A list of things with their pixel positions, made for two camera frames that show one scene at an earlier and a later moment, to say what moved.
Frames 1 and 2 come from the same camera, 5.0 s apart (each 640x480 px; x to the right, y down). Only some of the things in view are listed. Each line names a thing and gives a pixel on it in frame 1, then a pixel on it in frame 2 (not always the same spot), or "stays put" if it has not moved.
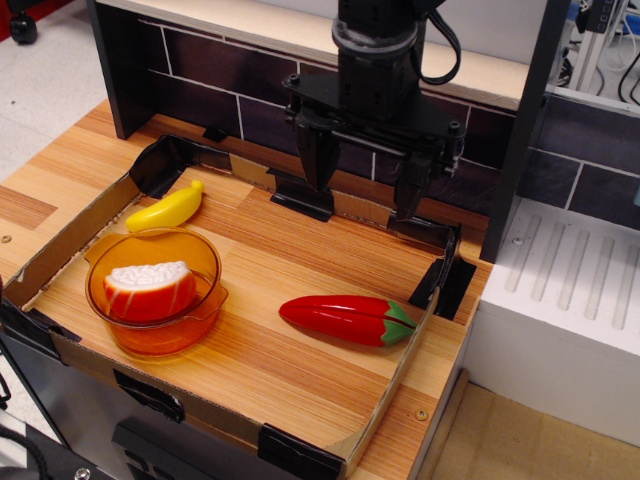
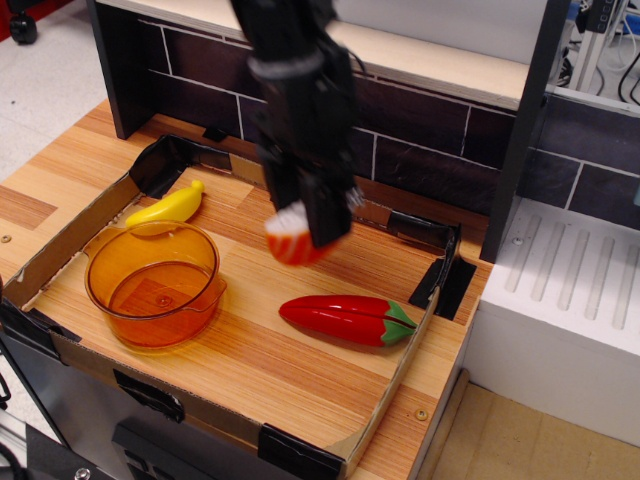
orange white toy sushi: x=149 y=291 -> x=288 y=235
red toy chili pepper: x=350 y=319 stays put
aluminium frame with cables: x=598 y=59 stays put
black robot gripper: x=380 y=90 -> x=305 y=110
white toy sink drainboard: x=557 y=325 stays put
